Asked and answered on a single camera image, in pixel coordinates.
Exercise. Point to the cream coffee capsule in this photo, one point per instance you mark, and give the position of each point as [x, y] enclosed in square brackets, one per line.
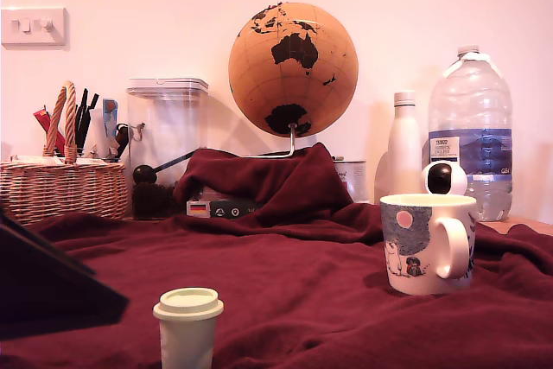
[188, 334]

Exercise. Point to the black coffee scoop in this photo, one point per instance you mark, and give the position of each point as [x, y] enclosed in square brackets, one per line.
[144, 173]

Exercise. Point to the wicker basket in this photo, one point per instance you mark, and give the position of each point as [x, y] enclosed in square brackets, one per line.
[65, 192]

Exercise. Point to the white papers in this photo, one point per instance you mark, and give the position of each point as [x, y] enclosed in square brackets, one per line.
[43, 160]

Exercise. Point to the red packet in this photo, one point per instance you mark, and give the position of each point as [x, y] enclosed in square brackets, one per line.
[43, 120]

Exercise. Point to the black kitchen utensil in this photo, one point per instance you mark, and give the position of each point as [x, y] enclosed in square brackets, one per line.
[91, 103]
[81, 122]

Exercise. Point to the blue and white card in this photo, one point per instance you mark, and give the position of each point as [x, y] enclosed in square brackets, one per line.
[110, 116]

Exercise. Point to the dark box with flag print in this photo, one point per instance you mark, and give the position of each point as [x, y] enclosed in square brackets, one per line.
[224, 212]

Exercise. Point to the clear plastic storage container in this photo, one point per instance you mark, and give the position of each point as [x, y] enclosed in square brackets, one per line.
[173, 127]

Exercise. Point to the dark red fleece cloth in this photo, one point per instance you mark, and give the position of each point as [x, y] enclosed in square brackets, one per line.
[276, 278]

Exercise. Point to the metal globe stand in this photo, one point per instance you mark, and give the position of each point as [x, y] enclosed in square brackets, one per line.
[292, 140]

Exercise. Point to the cork globe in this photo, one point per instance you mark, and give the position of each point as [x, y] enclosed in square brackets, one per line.
[294, 79]

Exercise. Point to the metal tin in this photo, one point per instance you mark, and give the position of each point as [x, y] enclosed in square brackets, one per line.
[354, 179]

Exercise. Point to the white illustrated mug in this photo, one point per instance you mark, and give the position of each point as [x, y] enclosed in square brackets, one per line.
[406, 256]

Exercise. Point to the slim white bottle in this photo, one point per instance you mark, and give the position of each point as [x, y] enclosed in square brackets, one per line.
[404, 148]

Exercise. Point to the large clear water bottle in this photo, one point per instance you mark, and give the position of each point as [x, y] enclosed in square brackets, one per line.
[471, 105]

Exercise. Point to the white wall switch plate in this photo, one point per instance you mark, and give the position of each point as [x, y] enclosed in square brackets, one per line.
[34, 25]

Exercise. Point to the small white round camera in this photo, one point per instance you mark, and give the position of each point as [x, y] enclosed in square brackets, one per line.
[455, 179]

